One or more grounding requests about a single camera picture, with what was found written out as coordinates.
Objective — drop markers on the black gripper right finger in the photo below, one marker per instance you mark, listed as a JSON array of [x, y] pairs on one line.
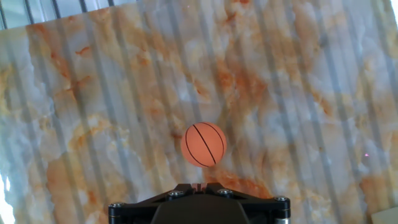
[[264, 210]]

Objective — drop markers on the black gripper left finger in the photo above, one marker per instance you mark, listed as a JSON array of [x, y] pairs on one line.
[[140, 211]]

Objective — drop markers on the small orange basketball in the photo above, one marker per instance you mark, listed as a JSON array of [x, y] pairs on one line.
[[203, 144]]

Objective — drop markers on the orange marble pattern mat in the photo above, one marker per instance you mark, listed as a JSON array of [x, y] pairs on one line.
[[124, 109]]

